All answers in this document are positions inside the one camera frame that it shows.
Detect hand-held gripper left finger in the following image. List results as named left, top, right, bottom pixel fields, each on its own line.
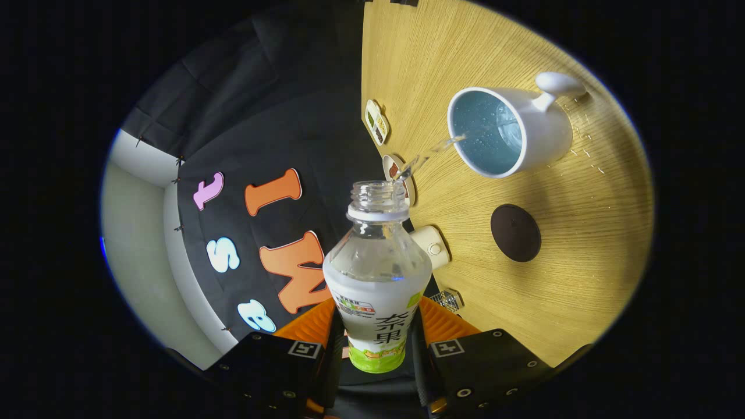
left=204, top=297, right=350, bottom=419

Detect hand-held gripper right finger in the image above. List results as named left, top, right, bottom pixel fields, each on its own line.
left=410, top=296, right=554, bottom=419

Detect clear bottle white green label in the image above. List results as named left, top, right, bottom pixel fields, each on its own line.
left=322, top=180, right=434, bottom=374

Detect dark brown round coaster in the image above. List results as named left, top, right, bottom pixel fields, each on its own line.
left=490, top=204, right=542, bottom=263

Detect clear juice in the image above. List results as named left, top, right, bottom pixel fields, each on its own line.
left=399, top=134, right=469, bottom=182

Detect white cup with handle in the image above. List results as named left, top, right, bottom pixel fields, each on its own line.
left=447, top=72, right=588, bottom=179

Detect white toaster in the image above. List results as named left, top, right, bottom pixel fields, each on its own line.
left=409, top=225, right=450, bottom=271

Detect white round plate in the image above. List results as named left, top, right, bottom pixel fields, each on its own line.
left=382, top=154, right=417, bottom=208

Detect white divided grain dish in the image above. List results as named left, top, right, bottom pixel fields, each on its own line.
left=364, top=99, right=389, bottom=146

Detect black backdrop cloth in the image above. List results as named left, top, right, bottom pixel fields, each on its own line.
left=119, top=0, right=443, bottom=385

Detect wooden table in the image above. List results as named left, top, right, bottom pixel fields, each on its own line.
left=361, top=0, right=655, bottom=368

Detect wire mesh utensil holder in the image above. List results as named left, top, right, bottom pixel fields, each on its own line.
left=431, top=288, right=465, bottom=315

